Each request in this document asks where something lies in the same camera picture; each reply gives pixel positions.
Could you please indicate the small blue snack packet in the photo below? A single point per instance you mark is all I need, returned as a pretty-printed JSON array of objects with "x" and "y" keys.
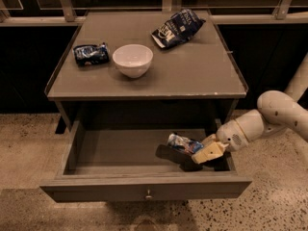
[{"x": 90, "y": 54}]

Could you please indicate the small metal drawer knob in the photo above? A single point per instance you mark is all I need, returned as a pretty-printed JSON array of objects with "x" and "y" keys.
[{"x": 148, "y": 195}]

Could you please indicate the white ceramic bowl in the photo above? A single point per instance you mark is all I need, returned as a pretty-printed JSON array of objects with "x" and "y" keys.
[{"x": 133, "y": 60}]

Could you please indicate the large blue chip bag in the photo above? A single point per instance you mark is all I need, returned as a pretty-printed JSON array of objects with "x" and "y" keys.
[{"x": 179, "y": 29}]

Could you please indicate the open grey top drawer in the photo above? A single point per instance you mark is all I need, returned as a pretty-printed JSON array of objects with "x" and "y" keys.
[{"x": 122, "y": 162}]

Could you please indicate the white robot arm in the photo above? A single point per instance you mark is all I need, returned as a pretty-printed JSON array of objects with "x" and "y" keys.
[{"x": 276, "y": 111}]

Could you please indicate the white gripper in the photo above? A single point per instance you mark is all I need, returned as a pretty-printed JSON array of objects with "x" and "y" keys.
[{"x": 231, "y": 138}]

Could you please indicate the metal railing frame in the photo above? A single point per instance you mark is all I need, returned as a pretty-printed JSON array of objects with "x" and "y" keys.
[{"x": 34, "y": 12}]

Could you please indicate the crushed redbull can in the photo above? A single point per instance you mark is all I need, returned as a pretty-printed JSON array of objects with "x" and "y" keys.
[{"x": 186, "y": 145}]

